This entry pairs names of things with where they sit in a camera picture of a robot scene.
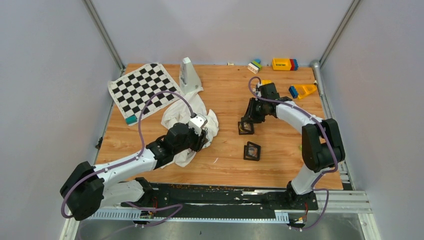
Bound white cone-shaped box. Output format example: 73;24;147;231
179;57;202;95

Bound toy car with yellow top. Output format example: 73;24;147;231
254;80;272;92

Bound small round brooch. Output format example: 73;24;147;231
239;125;251;135
248;148;258;157

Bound teal small block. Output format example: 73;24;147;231
125;115;138;126

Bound white printed garment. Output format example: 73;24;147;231
161;87;219;168

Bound black square frame lid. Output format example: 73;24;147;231
237;121;255;135

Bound yellow blue toy scoop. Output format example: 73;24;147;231
288;84;318;99

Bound black white checkerboard sheet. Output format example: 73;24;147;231
107;63;184;120

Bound black square frame box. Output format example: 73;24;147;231
243;141;261;161

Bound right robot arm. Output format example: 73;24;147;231
239;80;346;209

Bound white green blue blocks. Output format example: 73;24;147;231
247;58;263;74

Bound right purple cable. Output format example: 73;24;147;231
248;76;339;232

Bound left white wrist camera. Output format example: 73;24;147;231
188;114;208;136

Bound yellow red blue block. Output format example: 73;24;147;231
272;58;299;71

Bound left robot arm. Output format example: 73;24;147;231
59;122;209;221

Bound grey metal pipe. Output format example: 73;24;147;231
310;60;325;97

